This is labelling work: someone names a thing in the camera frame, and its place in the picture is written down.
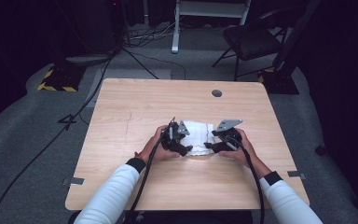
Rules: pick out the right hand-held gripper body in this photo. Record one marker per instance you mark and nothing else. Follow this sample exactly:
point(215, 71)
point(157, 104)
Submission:
point(230, 140)

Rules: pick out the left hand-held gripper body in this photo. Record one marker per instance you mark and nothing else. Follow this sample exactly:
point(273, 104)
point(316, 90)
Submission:
point(171, 138)

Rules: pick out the white towel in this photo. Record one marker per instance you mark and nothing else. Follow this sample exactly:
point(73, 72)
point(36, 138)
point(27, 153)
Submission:
point(199, 138)

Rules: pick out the person's right hand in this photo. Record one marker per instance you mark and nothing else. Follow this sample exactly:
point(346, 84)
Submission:
point(245, 154)

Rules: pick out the person's left hand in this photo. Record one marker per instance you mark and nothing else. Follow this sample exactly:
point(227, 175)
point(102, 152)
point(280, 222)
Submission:
point(154, 152)

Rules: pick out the grey table grommet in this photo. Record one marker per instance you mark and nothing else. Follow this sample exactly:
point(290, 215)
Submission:
point(217, 93)

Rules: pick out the person's dark lap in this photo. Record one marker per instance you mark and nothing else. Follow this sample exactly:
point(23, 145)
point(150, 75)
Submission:
point(192, 217)

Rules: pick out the black tripod leg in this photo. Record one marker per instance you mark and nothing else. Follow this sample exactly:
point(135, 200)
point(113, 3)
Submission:
point(140, 63)

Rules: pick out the small black floor object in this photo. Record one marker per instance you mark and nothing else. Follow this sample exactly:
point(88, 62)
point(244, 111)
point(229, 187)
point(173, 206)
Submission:
point(320, 149)

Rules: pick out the black folding chair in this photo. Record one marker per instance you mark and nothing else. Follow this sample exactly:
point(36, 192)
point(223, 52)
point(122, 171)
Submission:
point(251, 42)

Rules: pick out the white metal stand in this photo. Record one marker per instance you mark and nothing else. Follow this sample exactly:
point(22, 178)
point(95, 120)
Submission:
point(176, 31)

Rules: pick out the striped black stand base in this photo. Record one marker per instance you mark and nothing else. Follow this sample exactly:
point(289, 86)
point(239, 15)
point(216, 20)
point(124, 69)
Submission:
point(62, 79)

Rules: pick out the grey table edge bracket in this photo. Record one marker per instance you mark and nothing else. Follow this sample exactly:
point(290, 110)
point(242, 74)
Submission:
point(76, 180)
point(296, 174)

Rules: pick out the black stand base with post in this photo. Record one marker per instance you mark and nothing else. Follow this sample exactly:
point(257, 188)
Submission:
point(281, 82)

